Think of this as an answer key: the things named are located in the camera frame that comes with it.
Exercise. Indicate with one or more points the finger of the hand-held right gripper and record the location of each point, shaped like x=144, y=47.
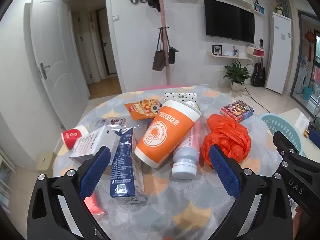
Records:
x=285, y=147

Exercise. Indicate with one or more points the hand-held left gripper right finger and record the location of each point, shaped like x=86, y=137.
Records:
x=225, y=172

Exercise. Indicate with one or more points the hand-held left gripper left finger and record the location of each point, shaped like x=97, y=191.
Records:
x=95, y=172

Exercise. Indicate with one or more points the light blue plastic basket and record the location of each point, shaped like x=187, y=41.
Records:
x=275, y=122

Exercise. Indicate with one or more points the dark blue milk carton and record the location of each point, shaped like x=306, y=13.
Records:
x=122, y=165

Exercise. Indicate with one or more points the white and grey small box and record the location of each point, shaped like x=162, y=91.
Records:
x=87, y=142

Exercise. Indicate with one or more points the orange plastic bag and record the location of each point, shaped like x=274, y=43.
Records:
x=225, y=135

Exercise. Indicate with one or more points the white bottle with pink label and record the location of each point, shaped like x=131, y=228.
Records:
x=185, y=160

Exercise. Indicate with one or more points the red and white small cup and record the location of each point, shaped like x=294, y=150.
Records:
x=71, y=136

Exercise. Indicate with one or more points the orange paper cup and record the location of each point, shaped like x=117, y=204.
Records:
x=165, y=135

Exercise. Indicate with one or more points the black shoulder bag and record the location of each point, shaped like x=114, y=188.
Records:
x=172, y=55

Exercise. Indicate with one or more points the red and yellow small toy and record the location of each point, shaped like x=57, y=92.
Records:
x=305, y=133

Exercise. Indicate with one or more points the white coffee table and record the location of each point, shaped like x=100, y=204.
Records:
x=297, y=120

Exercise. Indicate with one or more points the pink red small object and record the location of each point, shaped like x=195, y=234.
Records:
x=93, y=205

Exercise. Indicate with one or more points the clear printed plastic wrapper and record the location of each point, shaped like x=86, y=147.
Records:
x=110, y=122

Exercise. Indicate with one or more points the teal bucket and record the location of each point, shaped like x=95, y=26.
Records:
x=307, y=93

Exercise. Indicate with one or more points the scallop patterned tablecloth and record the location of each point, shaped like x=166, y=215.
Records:
x=175, y=205

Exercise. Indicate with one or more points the blue and red card box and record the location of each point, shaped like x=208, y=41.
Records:
x=237, y=110

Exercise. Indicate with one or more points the white washing machine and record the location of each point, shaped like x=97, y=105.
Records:
x=305, y=78

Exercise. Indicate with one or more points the black guitar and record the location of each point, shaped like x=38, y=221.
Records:
x=258, y=75

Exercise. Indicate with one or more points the orange snack packet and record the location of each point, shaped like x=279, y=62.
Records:
x=142, y=108

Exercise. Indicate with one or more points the potted green plant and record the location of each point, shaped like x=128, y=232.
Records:
x=237, y=73

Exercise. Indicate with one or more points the white dotted cartoon box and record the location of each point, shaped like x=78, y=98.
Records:
x=180, y=96

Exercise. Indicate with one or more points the white refrigerator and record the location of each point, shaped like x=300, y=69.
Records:
x=278, y=55

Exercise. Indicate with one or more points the framed butterfly picture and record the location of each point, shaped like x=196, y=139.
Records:
x=216, y=50

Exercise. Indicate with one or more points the white door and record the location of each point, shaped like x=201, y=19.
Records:
x=55, y=55

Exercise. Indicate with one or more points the brown tote bag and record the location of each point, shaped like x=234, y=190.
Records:
x=159, y=60

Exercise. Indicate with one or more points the pink coat rack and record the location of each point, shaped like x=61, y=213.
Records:
x=163, y=17

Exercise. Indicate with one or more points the black cap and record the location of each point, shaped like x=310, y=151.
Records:
x=153, y=2

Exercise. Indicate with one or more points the red and white wall box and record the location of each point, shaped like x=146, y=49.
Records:
x=256, y=52

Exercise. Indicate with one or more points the low white wall shelf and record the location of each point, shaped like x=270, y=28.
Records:
x=230, y=57

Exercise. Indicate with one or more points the red knot wall ornament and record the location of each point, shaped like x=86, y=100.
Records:
x=309, y=40

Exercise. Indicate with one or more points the wall television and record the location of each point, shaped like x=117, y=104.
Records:
x=227, y=20

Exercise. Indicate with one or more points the white light switch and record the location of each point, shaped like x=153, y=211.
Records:
x=115, y=18

